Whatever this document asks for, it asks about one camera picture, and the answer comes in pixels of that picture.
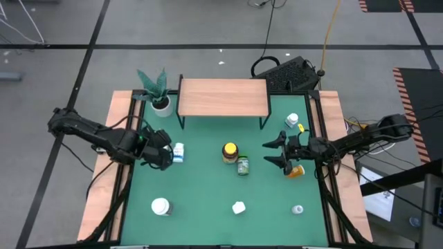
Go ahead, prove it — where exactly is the brown bottle yellow cap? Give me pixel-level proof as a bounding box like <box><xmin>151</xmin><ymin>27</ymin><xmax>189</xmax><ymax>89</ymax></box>
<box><xmin>221</xmin><ymin>142</ymin><xmax>239</xmax><ymax>165</ymax></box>

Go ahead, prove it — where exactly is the black aluminium table frame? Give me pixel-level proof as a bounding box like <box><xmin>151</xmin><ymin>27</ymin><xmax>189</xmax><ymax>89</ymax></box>
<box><xmin>78</xmin><ymin>89</ymin><xmax>374</xmax><ymax>249</ymax></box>

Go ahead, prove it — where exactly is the black perforated computer case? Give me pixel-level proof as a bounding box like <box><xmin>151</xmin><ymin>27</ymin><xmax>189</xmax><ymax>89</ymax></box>
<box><xmin>254</xmin><ymin>55</ymin><xmax>321</xmax><ymax>93</ymax></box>

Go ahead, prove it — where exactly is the white floor cable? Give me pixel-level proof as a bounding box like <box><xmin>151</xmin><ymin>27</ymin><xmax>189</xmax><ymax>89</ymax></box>
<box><xmin>0</xmin><ymin>0</ymin><xmax>46</xmax><ymax>46</ymax></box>

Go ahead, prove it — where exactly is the orange pill bottle white cap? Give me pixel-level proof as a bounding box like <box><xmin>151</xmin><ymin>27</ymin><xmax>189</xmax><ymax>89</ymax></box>
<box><xmin>286</xmin><ymin>164</ymin><xmax>306</xmax><ymax>179</ymax></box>

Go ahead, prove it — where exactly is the black metal bar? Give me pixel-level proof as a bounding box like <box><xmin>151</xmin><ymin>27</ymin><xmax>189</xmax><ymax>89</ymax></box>
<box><xmin>359</xmin><ymin>158</ymin><xmax>443</xmax><ymax>197</ymax></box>

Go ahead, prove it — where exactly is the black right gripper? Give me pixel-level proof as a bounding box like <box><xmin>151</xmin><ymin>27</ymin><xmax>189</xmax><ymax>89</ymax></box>
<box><xmin>262</xmin><ymin>130</ymin><xmax>318</xmax><ymax>175</ymax></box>

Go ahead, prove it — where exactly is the snake plant in white pot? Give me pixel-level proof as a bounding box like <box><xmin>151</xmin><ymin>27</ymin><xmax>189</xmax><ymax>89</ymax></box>
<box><xmin>131</xmin><ymin>67</ymin><xmax>174</xmax><ymax>118</ymax></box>

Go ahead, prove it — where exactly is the black floor cable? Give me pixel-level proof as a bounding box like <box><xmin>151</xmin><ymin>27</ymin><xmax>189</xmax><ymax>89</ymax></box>
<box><xmin>249</xmin><ymin>0</ymin><xmax>282</xmax><ymax>79</ymax></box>

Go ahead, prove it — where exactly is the green bottle green cap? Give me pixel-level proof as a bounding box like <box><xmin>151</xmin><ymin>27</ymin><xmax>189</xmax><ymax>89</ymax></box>
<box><xmin>237</xmin><ymin>154</ymin><xmax>250</xmax><ymax>176</ymax></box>

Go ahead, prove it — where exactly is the yellow connector cable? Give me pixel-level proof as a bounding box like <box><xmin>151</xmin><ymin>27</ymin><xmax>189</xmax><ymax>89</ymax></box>
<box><xmin>345</xmin><ymin>118</ymin><xmax>368</xmax><ymax>131</ymax></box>

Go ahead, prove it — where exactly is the monitor with white screen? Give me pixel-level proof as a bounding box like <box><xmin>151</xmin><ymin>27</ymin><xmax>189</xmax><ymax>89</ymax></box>
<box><xmin>354</xmin><ymin>160</ymin><xmax>397</xmax><ymax>223</ymax></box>

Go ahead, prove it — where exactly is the all-white squarish bottle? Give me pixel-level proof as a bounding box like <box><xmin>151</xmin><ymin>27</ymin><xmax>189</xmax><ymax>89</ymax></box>
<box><xmin>231</xmin><ymin>201</ymin><xmax>247</xmax><ymax>216</ymax></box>

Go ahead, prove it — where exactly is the grey flat object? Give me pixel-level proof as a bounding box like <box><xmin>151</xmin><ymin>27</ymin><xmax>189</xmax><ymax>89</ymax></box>
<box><xmin>0</xmin><ymin>71</ymin><xmax>24</xmax><ymax>82</ymax></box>

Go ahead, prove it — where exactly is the white bottle blue label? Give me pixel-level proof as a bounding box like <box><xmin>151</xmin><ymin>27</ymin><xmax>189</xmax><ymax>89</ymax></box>
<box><xmin>284</xmin><ymin>112</ymin><xmax>300</xmax><ymax>129</ymax></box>
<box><xmin>172</xmin><ymin>142</ymin><xmax>186</xmax><ymax>163</ymax></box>

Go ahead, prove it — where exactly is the black mat with hazard stripes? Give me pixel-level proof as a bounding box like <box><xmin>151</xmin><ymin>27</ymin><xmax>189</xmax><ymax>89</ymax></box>
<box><xmin>392</xmin><ymin>67</ymin><xmax>443</xmax><ymax>164</ymax></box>
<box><xmin>358</xmin><ymin>0</ymin><xmax>443</xmax><ymax>13</ymax></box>

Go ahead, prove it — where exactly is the wooden shelf black metal frame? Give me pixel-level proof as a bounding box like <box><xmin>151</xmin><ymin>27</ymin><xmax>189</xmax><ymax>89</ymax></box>
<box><xmin>175</xmin><ymin>73</ymin><xmax>273</xmax><ymax>131</ymax></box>

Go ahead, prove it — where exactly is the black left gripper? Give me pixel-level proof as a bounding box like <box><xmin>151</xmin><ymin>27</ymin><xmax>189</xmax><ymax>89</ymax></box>
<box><xmin>140</xmin><ymin>124</ymin><xmax>174</xmax><ymax>172</ymax></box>

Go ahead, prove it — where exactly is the green table mat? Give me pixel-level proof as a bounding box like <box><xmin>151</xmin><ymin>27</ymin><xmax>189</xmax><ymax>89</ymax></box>
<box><xmin>119</xmin><ymin>93</ymin><xmax>329</xmax><ymax>247</ymax></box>

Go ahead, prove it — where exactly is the grey metal cabinet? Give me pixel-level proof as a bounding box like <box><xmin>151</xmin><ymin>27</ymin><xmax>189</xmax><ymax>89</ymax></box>
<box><xmin>418</xmin><ymin>172</ymin><xmax>443</xmax><ymax>249</ymax></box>

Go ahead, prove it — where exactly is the white looped cable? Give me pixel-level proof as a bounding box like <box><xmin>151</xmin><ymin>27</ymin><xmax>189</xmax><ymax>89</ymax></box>
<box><xmin>365</xmin><ymin>140</ymin><xmax>398</xmax><ymax>156</ymax></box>

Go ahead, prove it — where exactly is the large white bottle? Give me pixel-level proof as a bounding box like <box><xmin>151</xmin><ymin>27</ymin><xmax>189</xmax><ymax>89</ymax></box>
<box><xmin>150</xmin><ymin>197</ymin><xmax>174</xmax><ymax>217</ymax></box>

